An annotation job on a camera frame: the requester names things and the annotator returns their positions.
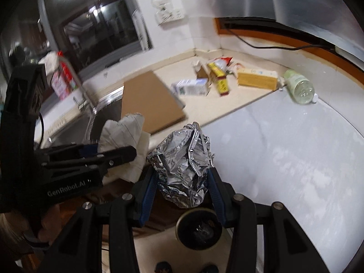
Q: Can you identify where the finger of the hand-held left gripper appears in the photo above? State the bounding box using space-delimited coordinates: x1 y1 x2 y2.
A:
36 144 101 162
43 146 137 178

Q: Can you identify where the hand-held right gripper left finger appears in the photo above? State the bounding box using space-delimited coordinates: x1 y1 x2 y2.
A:
37 167 160 273

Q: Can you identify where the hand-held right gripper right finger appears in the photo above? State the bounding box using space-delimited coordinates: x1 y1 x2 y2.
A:
207 168 327 273

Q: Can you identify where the white paper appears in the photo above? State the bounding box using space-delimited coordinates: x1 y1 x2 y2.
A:
98 113 151 183

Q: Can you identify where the aluminium foil ball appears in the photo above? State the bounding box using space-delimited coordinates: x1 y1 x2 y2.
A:
146 122 215 209

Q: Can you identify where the round trash bin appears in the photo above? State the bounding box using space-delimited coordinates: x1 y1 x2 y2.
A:
175 207 224 251

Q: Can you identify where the person's left hand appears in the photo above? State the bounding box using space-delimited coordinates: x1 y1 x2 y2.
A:
38 203 61 243

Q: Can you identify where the steel sink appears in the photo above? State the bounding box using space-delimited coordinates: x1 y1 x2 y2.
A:
34 87 124 148

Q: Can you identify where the brown cardboard sheet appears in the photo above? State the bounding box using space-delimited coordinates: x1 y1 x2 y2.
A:
121 71 187 135

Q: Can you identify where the metal faucet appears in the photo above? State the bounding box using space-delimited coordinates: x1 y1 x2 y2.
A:
61 54 99 111

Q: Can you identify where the red and white pouch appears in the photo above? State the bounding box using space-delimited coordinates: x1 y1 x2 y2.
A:
51 51 78 101

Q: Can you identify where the white refrigerator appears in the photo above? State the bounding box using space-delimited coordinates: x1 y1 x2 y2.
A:
199 91 364 273

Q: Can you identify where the white cloth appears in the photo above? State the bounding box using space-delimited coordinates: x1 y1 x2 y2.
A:
38 52 59 71

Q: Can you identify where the white and blue carton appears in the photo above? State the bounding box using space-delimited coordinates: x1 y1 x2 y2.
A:
171 78 211 96

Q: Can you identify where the small open cardboard box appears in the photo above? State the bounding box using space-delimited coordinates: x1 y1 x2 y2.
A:
193 61 212 87

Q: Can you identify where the long yellow box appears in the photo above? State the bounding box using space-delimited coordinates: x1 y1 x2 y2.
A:
207 62 231 97

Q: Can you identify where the flat yellow box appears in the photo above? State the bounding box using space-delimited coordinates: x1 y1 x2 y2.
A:
237 68 279 91

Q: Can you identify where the dark window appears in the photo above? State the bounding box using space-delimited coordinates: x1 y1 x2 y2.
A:
43 0 154 71

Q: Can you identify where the red and white snack bag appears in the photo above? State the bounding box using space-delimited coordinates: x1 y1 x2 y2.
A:
213 57 238 76

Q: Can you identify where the clear plastic bottle green label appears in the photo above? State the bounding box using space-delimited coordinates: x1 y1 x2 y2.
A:
284 69 317 105

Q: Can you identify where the dark wooden shelf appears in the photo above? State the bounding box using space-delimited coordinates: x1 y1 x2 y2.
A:
215 17 364 83

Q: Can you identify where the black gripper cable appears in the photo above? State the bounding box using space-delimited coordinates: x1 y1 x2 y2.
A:
33 111 45 148

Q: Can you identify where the white wall socket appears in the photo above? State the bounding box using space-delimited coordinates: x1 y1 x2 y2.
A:
155 8 184 25

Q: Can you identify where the white wall switch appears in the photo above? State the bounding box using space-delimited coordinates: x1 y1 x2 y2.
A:
154 0 174 10

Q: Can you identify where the black power cable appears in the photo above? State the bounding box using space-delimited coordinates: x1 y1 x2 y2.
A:
225 27 337 52

